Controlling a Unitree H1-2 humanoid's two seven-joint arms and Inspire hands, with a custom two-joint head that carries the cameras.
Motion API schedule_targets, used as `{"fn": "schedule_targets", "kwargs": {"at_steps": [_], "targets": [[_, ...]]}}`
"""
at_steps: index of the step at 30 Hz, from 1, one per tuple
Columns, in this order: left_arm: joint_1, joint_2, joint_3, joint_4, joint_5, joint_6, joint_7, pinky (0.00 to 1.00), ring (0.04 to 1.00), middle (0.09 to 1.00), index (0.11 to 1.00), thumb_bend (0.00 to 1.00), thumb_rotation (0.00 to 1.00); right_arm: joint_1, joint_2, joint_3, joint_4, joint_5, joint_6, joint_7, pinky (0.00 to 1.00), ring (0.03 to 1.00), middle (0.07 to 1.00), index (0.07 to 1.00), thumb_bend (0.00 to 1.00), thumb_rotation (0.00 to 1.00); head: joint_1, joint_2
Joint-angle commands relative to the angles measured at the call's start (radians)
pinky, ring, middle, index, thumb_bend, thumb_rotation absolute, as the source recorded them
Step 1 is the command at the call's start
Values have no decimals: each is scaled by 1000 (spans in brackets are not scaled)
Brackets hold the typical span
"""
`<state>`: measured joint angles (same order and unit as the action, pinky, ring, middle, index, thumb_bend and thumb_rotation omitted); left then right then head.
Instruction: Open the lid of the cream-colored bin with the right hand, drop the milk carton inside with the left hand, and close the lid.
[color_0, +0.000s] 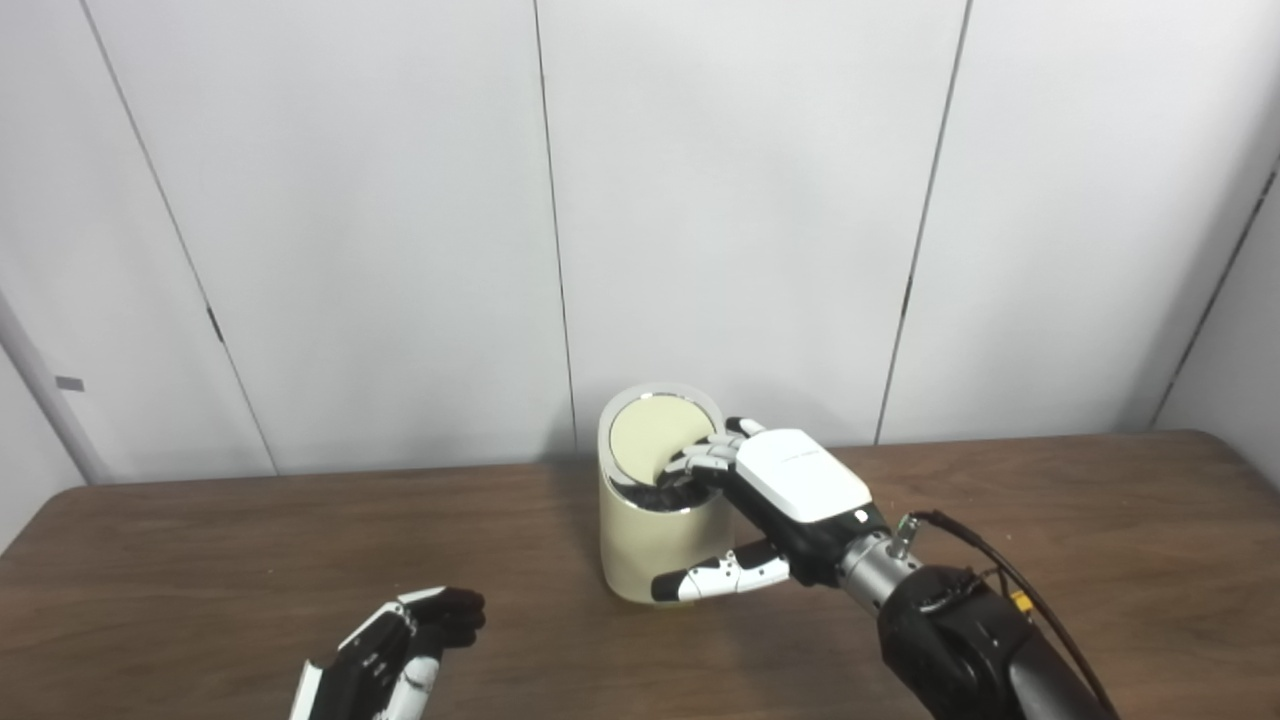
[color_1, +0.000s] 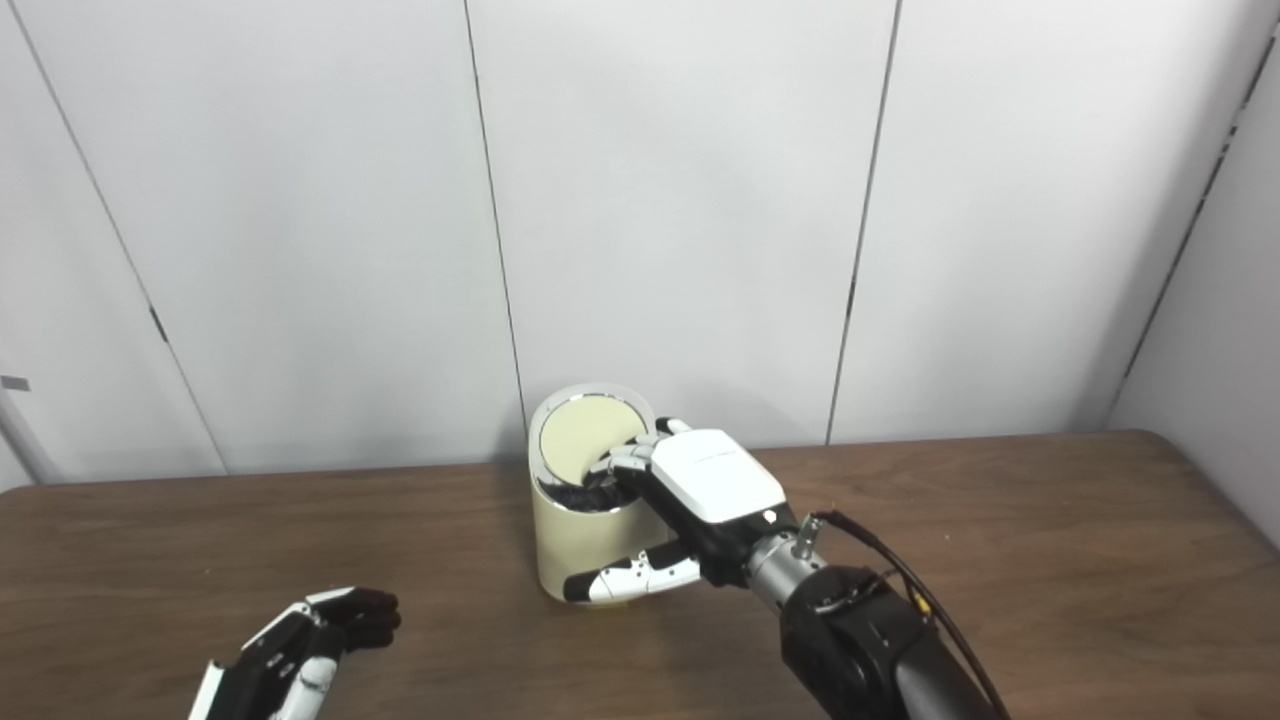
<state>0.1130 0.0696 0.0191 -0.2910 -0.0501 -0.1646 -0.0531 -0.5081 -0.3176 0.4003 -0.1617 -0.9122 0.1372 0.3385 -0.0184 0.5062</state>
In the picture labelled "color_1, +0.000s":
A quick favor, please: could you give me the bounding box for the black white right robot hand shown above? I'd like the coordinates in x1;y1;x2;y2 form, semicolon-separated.
563;418;801;606

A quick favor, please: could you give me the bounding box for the cream-colored bin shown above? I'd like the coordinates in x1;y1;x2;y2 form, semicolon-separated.
527;383;671;604

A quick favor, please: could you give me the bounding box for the grey wall post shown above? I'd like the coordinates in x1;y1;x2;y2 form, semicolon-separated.
0;390;56;486

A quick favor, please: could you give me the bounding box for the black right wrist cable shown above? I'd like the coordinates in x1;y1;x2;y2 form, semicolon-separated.
800;510;1011;720

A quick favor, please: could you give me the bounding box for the round cream bin lid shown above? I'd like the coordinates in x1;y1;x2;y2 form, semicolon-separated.
539;395;649;481

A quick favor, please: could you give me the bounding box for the black bin liner bag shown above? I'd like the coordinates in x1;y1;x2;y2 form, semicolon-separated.
540;475;626;513

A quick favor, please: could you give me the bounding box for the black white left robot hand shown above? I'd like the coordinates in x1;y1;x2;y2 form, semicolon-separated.
187;587;402;720

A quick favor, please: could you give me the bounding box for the thin wire with yellow connector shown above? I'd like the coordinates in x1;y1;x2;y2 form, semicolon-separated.
880;570;933;616

